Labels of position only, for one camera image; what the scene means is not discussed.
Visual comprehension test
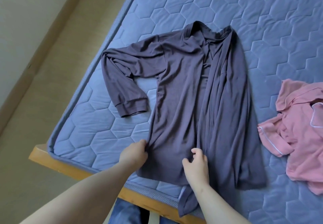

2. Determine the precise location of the dark purple garment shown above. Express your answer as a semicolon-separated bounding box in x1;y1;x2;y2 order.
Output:
100;20;268;218

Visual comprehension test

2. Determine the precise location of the person's right hand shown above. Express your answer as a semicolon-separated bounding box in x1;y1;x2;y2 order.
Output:
182;147;210;193

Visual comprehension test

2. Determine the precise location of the person's dark trouser leg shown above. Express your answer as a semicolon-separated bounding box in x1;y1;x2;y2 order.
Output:
107;197;150;224
159;215;180;224

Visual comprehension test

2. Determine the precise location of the pink pajama shirt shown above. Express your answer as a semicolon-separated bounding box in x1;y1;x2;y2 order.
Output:
257;78;323;197

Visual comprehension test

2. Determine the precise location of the person's left hand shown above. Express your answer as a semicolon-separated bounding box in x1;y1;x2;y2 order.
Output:
118;139;149;176

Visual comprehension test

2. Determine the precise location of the person's right forearm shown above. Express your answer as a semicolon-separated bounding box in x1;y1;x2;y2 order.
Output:
191;181;251;224

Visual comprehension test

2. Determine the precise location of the person's left forearm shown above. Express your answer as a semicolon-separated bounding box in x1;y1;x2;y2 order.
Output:
20;161;136;224

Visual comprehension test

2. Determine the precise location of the blue quilted mattress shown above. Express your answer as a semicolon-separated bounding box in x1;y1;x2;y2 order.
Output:
28;0;323;224

